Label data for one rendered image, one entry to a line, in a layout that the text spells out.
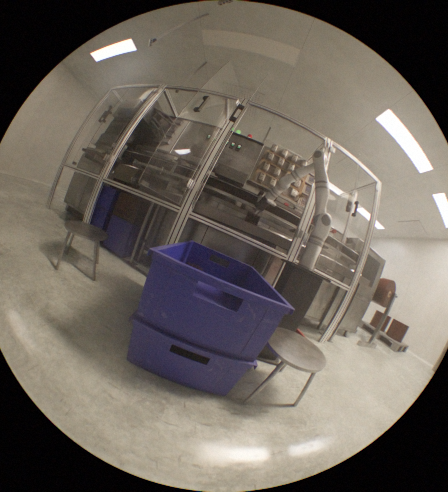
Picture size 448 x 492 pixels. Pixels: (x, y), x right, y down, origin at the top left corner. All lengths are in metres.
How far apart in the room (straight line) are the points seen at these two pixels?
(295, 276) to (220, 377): 0.56
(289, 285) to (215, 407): 0.62
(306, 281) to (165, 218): 1.27
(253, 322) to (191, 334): 0.17
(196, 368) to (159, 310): 0.22
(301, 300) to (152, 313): 0.68
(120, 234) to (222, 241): 0.91
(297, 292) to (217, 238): 0.89
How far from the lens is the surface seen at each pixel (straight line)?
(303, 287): 0.85
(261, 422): 0.71
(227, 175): 1.41
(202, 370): 0.56
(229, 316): 0.43
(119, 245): 1.52
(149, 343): 0.54
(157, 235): 1.59
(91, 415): 0.55
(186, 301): 0.42
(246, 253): 1.47
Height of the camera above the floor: 0.53
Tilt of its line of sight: 3 degrees down
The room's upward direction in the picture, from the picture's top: 24 degrees clockwise
